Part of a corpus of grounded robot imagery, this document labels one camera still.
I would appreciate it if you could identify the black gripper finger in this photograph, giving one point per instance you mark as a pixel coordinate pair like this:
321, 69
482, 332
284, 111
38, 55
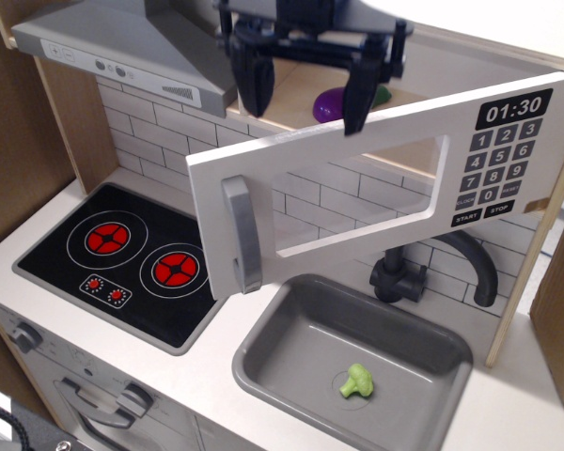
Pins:
359, 94
254, 76

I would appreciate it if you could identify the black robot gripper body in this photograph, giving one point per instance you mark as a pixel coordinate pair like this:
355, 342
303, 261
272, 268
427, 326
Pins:
328, 33

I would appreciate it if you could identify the white toy microwave door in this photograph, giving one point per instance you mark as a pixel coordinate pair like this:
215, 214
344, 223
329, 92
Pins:
414, 172

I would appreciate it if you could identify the purple toy eggplant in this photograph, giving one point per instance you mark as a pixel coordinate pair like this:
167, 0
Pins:
328, 105

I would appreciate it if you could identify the grey toy range hood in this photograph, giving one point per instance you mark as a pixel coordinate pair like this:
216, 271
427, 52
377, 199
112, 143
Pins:
147, 45

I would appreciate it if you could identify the dark grey toy faucet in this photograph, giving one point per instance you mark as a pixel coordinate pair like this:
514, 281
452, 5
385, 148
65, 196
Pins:
457, 266

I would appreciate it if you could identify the black toy stovetop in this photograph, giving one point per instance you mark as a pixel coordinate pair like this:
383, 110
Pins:
131, 261

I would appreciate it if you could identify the grey toy sink basin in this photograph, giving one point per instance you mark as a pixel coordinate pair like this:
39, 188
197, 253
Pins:
297, 355

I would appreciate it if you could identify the green toy broccoli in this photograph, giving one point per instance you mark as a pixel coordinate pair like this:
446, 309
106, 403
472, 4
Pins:
359, 382

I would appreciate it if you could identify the grey oven knob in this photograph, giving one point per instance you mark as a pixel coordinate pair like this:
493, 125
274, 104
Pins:
25, 337

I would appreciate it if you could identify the grey toy oven door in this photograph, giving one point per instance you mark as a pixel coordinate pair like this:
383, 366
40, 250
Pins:
167, 426

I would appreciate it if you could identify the black device at bottom left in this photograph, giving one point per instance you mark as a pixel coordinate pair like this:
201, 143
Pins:
21, 429

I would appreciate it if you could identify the grey microwave door handle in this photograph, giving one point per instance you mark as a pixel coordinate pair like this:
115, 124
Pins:
247, 266

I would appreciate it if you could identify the grey oven door handle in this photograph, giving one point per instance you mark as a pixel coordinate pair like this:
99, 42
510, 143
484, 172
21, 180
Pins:
119, 412

